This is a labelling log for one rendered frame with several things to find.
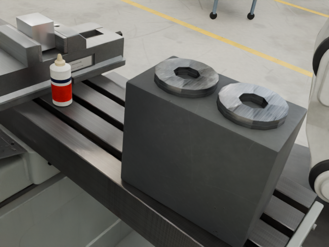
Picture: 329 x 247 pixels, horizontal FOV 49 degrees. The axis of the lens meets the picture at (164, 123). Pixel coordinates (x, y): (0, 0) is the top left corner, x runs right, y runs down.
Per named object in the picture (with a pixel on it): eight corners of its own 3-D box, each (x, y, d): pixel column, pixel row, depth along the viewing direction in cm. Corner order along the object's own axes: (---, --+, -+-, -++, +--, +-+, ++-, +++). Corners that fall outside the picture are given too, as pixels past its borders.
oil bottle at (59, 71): (64, 94, 78) (61, 47, 71) (76, 102, 76) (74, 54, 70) (48, 101, 75) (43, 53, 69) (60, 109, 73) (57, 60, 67)
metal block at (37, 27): (40, 37, 82) (37, 12, 78) (55, 47, 79) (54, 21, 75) (19, 43, 78) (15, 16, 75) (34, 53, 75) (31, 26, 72)
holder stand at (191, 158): (160, 144, 68) (174, 46, 56) (270, 201, 59) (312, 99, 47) (119, 179, 60) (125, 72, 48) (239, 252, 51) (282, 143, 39)
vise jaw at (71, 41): (55, 30, 87) (53, 13, 85) (86, 48, 81) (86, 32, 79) (32, 35, 84) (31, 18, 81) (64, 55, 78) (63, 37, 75)
